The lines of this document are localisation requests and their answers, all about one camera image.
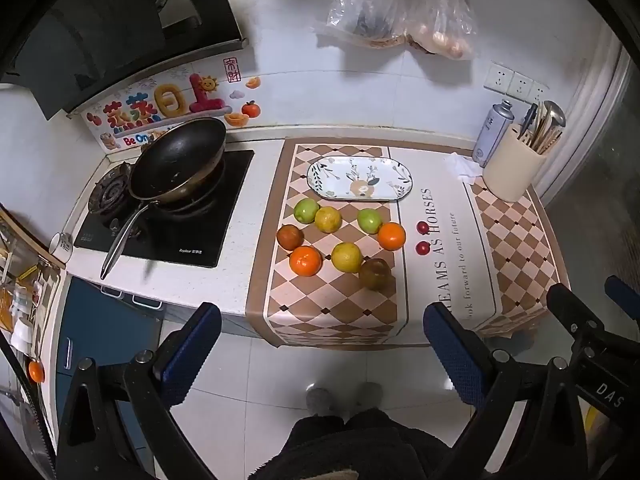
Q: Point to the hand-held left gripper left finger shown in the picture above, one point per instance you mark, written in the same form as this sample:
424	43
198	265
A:
192	355

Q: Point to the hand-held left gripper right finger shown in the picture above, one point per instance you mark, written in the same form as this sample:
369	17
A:
452	355

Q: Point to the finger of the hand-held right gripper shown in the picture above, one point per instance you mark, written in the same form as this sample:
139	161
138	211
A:
572	310
625	295

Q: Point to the red cherry tomato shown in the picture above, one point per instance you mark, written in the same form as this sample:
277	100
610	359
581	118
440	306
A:
423	248
422	228

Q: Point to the greenish brown apple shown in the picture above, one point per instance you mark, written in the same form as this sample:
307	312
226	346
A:
375	273

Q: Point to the orange tangerine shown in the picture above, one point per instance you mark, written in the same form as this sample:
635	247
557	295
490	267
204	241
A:
305	261
391	236

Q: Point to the yellow lemon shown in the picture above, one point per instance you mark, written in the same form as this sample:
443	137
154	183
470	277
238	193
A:
347	257
328	219

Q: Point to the reddish brown apple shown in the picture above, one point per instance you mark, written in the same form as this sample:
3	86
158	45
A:
290	236

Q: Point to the green apple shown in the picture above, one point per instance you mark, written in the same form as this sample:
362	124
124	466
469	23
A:
369	220
306	210

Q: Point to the oval floral print plate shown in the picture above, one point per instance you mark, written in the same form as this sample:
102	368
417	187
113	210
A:
360	178

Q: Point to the grey slipper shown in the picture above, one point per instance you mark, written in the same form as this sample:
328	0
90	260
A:
367	396
320	400

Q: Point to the checkered printed table mat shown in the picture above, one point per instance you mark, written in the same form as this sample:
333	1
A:
450	260

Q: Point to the blue kitchen cabinet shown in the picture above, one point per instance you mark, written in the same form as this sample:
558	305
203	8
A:
100	330

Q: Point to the black glass gas stove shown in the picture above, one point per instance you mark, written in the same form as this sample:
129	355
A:
200	230

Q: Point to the person's dark fleece trousers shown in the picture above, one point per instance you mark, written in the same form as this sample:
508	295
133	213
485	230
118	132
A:
350	445

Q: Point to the beige utensil holder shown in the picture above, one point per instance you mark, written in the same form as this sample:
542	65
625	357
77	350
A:
515	170

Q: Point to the small orange round fruit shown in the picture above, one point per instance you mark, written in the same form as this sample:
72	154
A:
35	371

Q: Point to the sliding glass door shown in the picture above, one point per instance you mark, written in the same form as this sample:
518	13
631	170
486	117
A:
607	125

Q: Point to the white mug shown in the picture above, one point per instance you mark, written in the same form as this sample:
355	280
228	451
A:
60	243

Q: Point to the bundle of wooden chopsticks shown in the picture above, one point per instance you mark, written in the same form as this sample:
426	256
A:
542	137

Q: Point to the white crumpled tissue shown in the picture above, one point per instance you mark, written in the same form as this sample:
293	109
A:
462	165

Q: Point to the cluttered side shelf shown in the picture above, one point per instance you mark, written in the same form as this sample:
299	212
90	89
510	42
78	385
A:
22	280

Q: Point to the metal ladle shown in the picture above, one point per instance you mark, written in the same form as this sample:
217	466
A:
554	115

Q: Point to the grey gas canister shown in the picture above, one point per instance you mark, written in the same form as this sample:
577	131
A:
492	132

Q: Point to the clear plastic bag pale contents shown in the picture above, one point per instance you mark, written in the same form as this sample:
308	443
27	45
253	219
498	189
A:
442	20

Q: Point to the black range hood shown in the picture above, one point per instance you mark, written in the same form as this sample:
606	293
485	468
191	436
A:
110	25

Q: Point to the clear plastic bag dark contents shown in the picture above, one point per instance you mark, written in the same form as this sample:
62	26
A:
372	5

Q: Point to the white wall socket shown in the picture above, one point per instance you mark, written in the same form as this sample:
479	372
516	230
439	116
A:
499	78
539	92
522	86

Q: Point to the colourful wall sticker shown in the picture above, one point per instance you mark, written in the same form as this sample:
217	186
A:
165	105

